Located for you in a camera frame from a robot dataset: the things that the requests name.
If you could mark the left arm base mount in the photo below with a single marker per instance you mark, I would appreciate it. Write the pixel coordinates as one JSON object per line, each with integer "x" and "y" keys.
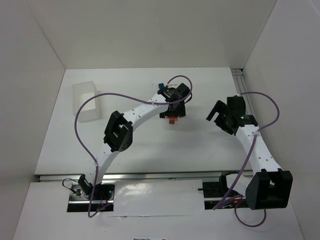
{"x": 78, "y": 200}

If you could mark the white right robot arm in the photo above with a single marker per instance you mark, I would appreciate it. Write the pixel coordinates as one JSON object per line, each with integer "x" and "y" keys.
{"x": 270, "y": 186}

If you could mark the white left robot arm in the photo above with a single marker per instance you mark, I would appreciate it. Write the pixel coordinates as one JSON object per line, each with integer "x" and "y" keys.
{"x": 118, "y": 134}

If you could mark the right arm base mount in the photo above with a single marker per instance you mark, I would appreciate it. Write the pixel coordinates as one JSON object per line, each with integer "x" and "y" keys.
{"x": 213, "y": 192}

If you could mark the red wood block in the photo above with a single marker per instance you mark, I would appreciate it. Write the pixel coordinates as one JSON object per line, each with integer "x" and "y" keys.
{"x": 172, "y": 118}

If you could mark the aluminium front rail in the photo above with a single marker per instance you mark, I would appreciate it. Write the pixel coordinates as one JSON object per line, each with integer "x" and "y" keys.
{"x": 142, "y": 176}

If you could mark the aluminium side rail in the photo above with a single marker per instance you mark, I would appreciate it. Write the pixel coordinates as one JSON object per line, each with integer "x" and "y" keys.
{"x": 240, "y": 86}

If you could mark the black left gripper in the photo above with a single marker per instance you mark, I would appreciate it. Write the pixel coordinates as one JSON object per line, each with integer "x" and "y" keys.
{"x": 172, "y": 113}

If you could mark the white paper label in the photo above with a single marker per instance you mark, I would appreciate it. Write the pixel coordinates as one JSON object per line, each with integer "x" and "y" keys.
{"x": 148, "y": 238}

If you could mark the blue wood block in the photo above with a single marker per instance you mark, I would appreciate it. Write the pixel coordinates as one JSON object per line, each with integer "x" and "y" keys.
{"x": 161, "y": 86}

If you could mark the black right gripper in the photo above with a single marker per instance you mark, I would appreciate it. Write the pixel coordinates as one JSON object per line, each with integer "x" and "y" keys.
{"x": 219, "y": 116}

